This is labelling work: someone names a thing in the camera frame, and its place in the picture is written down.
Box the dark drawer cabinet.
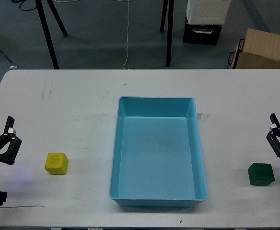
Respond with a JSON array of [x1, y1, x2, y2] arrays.
[[183, 18, 222, 46]]

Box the yellow block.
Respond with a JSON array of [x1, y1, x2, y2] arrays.
[[45, 152, 69, 175]]

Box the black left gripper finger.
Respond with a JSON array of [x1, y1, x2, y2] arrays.
[[4, 116, 16, 135], [0, 137, 22, 165]]

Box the black right stand legs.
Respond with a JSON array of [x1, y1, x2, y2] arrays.
[[160, 0, 174, 67]]

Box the white hanging cord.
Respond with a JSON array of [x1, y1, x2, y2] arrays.
[[117, 0, 133, 70]]

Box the light blue plastic bin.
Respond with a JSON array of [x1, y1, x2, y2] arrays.
[[109, 97, 208, 207]]

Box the white appliance box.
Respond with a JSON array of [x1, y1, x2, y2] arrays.
[[186, 0, 231, 25]]

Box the black stand legs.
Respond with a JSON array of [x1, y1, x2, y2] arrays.
[[34, 0, 68, 70], [160, 0, 174, 67]]

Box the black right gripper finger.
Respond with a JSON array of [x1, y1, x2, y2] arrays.
[[269, 113, 280, 129], [266, 131, 280, 158]]

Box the black left stand legs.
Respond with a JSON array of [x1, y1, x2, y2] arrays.
[[34, 0, 68, 70]]

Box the green block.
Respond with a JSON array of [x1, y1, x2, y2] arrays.
[[247, 163, 275, 186]]

